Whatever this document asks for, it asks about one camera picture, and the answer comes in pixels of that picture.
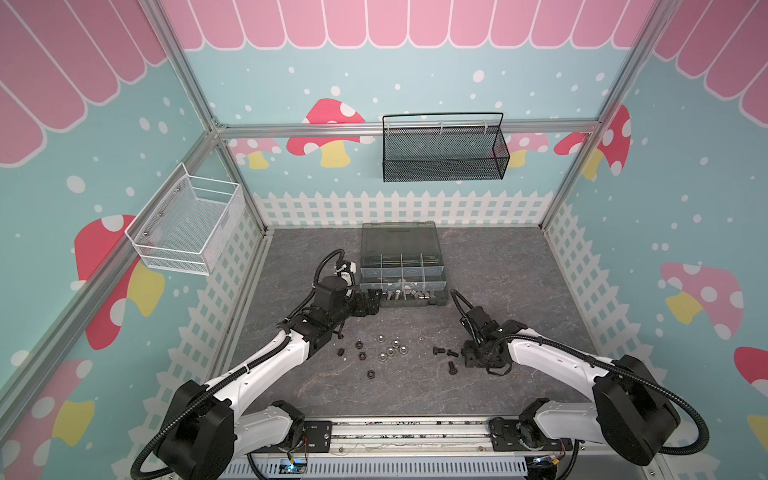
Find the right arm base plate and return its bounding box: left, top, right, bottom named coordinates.
left=488, top=417, right=573, bottom=452

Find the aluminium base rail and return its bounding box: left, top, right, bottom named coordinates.
left=167, top=413, right=661, bottom=480

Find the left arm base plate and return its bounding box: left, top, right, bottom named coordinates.
left=286, top=420, right=333, bottom=453

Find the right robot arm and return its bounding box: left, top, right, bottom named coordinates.
left=450, top=290, right=710, bottom=466

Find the black wire mesh basket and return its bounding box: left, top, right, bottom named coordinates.
left=381, top=112, right=511, bottom=183

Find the green plastic organizer box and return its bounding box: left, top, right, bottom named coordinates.
left=360, top=221, right=448, bottom=308

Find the white wire mesh basket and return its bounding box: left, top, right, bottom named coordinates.
left=125, top=164, right=245, bottom=276

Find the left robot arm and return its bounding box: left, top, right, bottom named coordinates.
left=129, top=249, right=382, bottom=479

